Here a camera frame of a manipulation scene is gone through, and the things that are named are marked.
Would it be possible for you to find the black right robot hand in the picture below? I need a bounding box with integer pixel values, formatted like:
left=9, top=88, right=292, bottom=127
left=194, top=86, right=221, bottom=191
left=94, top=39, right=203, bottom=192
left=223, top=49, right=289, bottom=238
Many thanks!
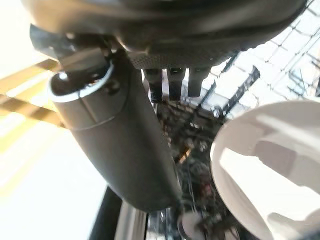
left=19, top=0, right=309, bottom=213

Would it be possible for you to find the dishwasher wire rack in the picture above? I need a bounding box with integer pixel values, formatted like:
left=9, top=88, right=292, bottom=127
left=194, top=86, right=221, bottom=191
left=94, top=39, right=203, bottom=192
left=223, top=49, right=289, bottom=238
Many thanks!
left=149, top=0, right=320, bottom=240

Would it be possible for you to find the small white round dish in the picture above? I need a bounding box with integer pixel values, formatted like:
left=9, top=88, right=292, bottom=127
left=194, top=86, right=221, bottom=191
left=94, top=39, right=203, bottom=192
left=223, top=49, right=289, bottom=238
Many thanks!
left=176, top=211, right=207, bottom=240

